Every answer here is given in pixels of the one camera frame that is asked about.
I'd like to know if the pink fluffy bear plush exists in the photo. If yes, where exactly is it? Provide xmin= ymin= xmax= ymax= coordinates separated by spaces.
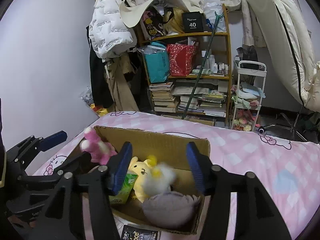
xmin=80 ymin=127 xmax=117 ymax=165

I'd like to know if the black printed packet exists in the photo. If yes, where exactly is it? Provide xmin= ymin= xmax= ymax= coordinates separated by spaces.
xmin=120 ymin=225 xmax=160 ymax=240

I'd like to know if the yellow round plush toy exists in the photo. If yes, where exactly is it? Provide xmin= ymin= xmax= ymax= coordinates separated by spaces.
xmin=129 ymin=155 xmax=157 ymax=203

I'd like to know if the white-haired purple plush doll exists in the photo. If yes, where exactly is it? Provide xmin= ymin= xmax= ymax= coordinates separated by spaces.
xmin=142 ymin=191 xmax=201 ymax=229

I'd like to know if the pink Hello Kitty bedsheet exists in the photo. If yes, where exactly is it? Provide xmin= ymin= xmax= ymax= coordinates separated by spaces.
xmin=32 ymin=110 xmax=320 ymax=240

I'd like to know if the beige trench coat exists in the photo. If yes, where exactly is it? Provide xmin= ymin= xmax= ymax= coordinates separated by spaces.
xmin=105 ymin=53 xmax=139 ymax=111

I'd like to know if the stack of books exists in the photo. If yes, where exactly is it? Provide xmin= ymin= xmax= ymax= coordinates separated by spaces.
xmin=149 ymin=82 xmax=179 ymax=113

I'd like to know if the white rolling cart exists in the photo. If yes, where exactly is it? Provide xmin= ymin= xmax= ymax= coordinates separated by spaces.
xmin=231 ymin=60 xmax=267 ymax=132

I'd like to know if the green long pole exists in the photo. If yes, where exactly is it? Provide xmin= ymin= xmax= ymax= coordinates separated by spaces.
xmin=182 ymin=12 xmax=224 ymax=120

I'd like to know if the teal shopping bag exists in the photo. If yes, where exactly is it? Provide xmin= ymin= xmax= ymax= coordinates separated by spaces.
xmin=143 ymin=42 xmax=170 ymax=83

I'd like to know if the white puffer jacket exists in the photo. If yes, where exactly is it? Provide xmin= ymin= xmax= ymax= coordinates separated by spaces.
xmin=88 ymin=0 xmax=137 ymax=60

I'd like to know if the wooden bookshelf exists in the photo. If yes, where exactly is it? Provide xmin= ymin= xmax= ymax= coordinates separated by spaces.
xmin=138 ymin=4 xmax=232 ymax=125

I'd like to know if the red gift bag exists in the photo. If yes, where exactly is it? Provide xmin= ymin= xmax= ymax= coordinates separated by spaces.
xmin=167 ymin=43 xmax=197 ymax=77

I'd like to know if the cream sheet over shelf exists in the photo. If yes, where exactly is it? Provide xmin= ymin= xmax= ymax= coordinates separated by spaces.
xmin=119 ymin=0 xmax=190 ymax=28

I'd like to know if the black box marked 40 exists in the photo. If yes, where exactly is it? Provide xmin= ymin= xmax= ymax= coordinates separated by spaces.
xmin=182 ymin=11 xmax=203 ymax=33

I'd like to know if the cream padded recliner chair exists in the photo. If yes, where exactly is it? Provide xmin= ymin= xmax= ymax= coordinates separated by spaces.
xmin=247 ymin=0 xmax=319 ymax=112

